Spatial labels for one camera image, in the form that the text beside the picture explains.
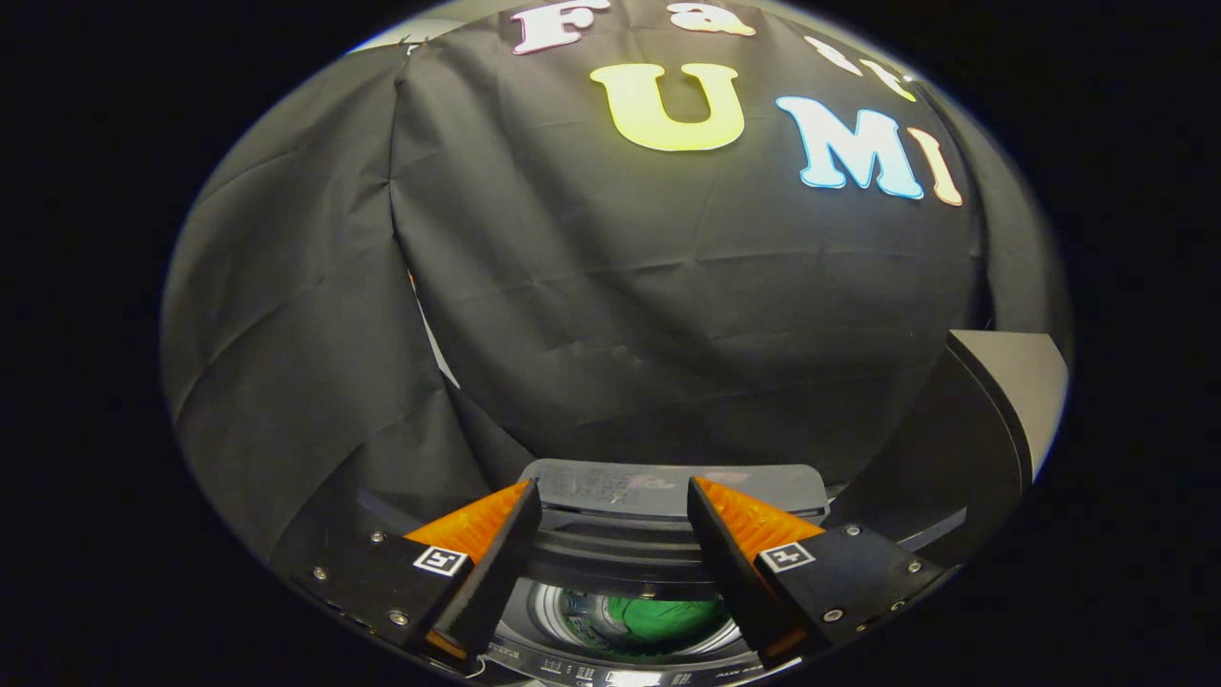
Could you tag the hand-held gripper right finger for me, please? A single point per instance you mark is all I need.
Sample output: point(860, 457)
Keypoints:
point(725, 563)

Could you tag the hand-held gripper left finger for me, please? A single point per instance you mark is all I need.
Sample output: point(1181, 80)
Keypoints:
point(491, 572)

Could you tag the green polo shirt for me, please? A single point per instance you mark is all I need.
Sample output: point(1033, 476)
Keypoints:
point(658, 615)

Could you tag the grey washing machine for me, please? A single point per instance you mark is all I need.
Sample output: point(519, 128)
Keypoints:
point(658, 487)

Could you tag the dark washing machine lid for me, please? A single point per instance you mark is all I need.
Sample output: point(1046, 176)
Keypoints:
point(620, 558)

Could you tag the black backdrop cloth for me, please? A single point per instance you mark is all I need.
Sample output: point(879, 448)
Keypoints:
point(620, 305)

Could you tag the beige cabinet with dark frame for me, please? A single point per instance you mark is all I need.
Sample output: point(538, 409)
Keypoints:
point(1011, 382)

